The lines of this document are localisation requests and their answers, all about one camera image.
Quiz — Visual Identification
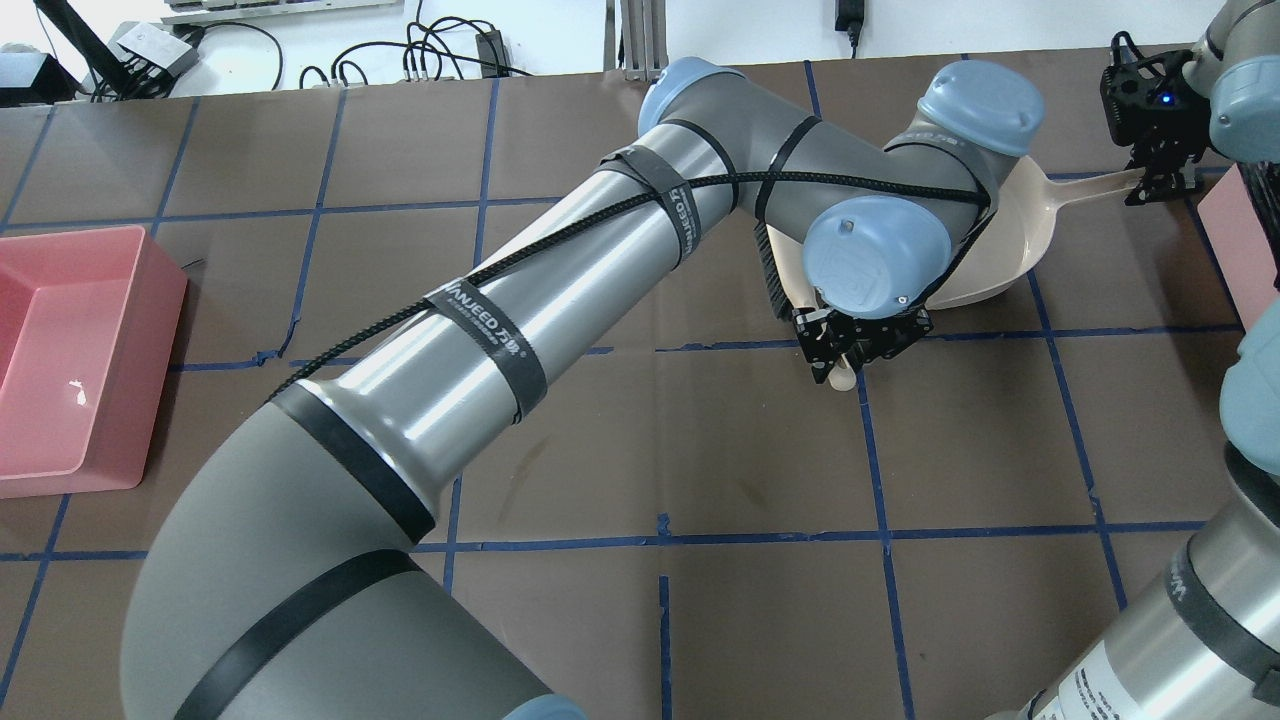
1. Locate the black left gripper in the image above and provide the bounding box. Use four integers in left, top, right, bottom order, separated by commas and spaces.
792, 306, 934, 375

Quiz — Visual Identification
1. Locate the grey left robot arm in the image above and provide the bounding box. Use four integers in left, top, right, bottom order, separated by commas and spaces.
120, 56, 1044, 719

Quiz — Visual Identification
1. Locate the pink plastic bin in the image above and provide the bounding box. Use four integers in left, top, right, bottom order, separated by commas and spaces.
1, 225, 188, 498

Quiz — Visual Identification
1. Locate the beige plastic dustpan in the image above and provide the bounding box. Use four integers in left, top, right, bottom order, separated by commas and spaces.
780, 155, 1146, 311

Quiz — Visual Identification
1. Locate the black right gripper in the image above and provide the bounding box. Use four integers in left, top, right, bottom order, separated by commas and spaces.
1100, 32, 1210, 208

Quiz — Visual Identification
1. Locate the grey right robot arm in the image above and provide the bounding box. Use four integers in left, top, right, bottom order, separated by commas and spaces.
1012, 1, 1279, 719

